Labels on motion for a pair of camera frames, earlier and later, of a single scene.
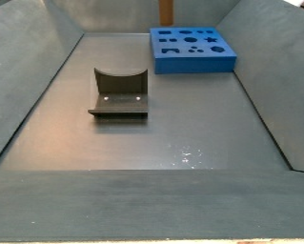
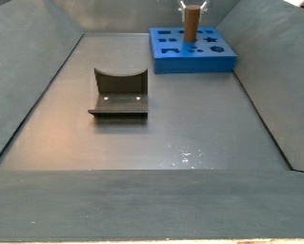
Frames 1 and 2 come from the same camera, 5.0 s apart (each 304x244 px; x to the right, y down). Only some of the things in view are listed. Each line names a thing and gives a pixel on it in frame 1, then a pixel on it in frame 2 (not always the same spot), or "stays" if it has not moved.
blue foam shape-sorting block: (193, 50) stays
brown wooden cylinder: (165, 12) -> (192, 17)
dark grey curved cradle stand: (123, 95) stays
